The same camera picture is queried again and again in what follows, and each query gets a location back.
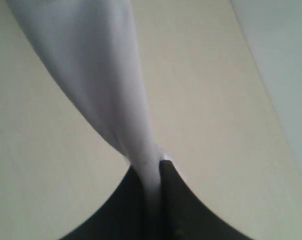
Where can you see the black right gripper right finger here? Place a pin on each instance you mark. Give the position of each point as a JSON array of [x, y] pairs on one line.
[[185, 216]]

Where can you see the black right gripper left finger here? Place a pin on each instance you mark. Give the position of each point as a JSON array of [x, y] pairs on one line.
[[120, 217]]

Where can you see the white t-shirt with red lettering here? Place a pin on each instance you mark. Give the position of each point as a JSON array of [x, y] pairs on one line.
[[90, 49]]

